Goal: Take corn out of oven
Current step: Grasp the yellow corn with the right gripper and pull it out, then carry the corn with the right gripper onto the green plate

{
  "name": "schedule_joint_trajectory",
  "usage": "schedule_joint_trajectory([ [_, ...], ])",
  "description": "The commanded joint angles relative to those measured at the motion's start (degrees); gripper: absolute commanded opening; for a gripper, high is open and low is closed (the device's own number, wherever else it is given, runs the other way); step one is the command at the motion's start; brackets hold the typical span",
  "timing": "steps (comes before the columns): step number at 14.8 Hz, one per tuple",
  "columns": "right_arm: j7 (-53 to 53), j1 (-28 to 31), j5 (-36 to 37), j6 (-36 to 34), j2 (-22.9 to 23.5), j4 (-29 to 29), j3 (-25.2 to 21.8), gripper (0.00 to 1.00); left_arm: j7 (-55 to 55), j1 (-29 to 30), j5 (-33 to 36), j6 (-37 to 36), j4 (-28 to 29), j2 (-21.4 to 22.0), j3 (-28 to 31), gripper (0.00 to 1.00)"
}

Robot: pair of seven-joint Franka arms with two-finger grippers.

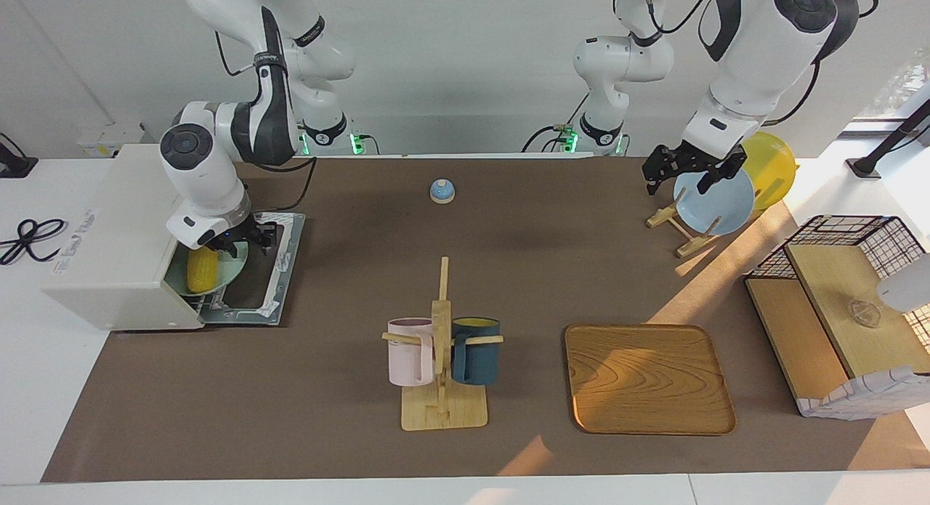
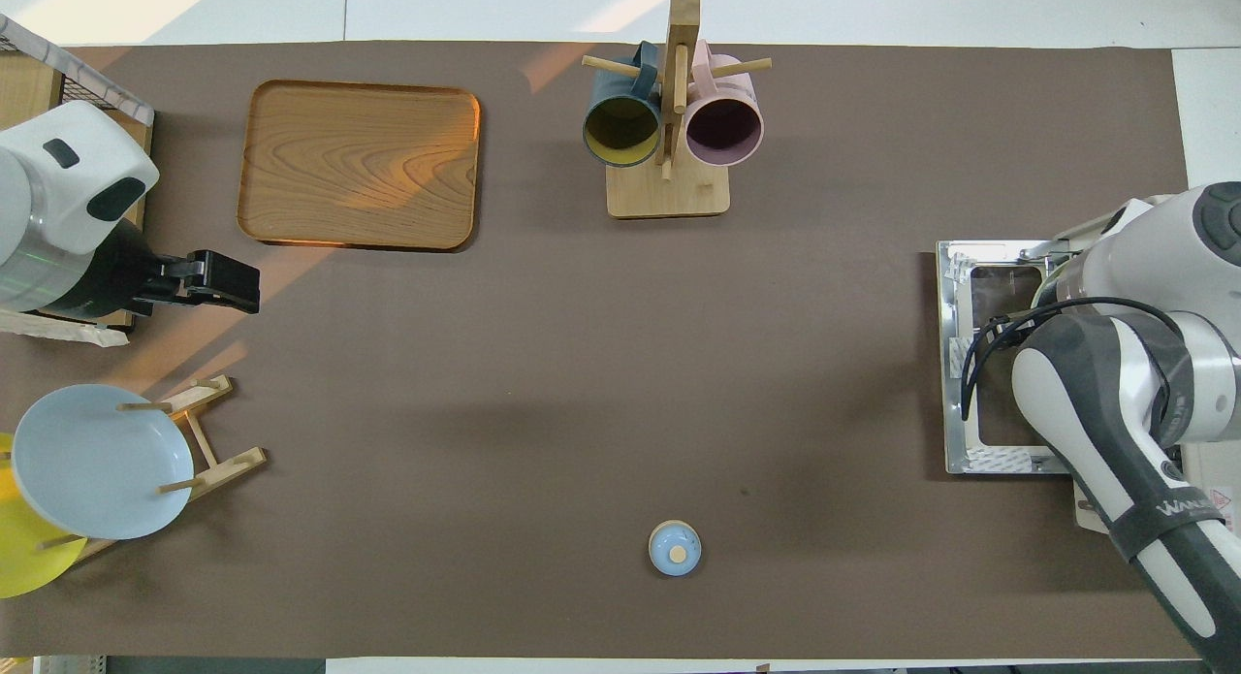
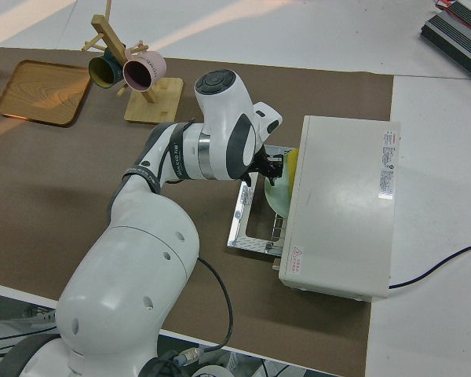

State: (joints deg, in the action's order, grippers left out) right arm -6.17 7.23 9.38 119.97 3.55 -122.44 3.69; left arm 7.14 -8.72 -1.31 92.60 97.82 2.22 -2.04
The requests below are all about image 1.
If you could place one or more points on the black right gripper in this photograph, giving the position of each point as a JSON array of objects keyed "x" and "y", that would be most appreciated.
[{"x": 232, "y": 236}]

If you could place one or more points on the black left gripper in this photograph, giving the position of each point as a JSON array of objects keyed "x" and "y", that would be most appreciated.
[{"x": 690, "y": 160}]

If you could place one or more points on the pale green plate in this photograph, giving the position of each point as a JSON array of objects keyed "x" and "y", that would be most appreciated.
[{"x": 232, "y": 272}]

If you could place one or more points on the toaster oven glass door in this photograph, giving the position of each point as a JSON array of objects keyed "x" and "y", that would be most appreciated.
[{"x": 269, "y": 272}]

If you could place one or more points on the yellow corn cob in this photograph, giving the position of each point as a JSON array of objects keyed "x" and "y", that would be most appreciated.
[{"x": 202, "y": 271}]

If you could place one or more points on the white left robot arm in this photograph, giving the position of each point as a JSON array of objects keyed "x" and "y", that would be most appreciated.
[{"x": 755, "y": 54}]

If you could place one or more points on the white toaster oven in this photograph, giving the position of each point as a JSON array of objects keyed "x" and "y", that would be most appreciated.
[{"x": 109, "y": 236}]

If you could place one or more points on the light blue plate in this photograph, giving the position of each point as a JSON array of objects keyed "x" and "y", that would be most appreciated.
[{"x": 716, "y": 203}]

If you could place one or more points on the wooden plate rack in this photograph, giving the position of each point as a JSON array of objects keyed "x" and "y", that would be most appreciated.
[{"x": 686, "y": 232}]

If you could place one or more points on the yellow plate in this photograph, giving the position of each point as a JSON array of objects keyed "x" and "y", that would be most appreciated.
[{"x": 774, "y": 163}]

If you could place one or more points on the white power socket box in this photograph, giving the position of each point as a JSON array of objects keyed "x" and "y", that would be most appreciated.
[{"x": 109, "y": 140}]

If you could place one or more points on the pink mug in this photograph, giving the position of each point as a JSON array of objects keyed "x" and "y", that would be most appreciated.
[{"x": 410, "y": 356}]

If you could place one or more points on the wooden serving tray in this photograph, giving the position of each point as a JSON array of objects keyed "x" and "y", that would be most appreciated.
[{"x": 650, "y": 380}]

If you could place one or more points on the brown table mat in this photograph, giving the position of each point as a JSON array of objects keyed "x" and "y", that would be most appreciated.
[{"x": 465, "y": 287}]

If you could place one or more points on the clear glass object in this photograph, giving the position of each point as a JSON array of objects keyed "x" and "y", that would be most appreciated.
[{"x": 864, "y": 314}]

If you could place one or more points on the dark blue mug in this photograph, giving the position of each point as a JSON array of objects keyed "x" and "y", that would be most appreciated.
[{"x": 476, "y": 356}]

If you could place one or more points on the wooden mug tree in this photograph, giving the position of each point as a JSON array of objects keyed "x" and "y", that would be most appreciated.
[{"x": 443, "y": 410}]

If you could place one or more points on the black camera stand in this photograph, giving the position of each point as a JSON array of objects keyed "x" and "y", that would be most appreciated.
[{"x": 890, "y": 138}]

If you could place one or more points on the black clamp mount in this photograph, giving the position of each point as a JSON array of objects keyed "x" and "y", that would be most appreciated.
[{"x": 14, "y": 163}]

